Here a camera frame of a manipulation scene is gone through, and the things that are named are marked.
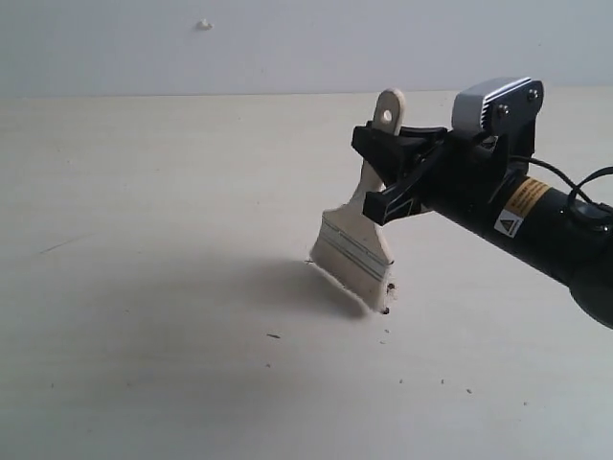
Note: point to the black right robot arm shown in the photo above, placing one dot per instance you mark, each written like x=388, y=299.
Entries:
x=579, y=252

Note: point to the small white wall blob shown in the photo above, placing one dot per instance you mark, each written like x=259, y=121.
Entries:
x=204, y=25

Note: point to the scattered rice and brown pellets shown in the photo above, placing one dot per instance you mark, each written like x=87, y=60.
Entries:
x=368, y=305

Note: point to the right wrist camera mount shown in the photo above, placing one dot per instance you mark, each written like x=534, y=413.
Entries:
x=500, y=107

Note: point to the wide white bristle paint brush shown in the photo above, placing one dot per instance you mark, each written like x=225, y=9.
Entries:
x=349, y=244

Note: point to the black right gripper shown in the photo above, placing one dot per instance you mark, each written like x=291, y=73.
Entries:
x=485, y=190

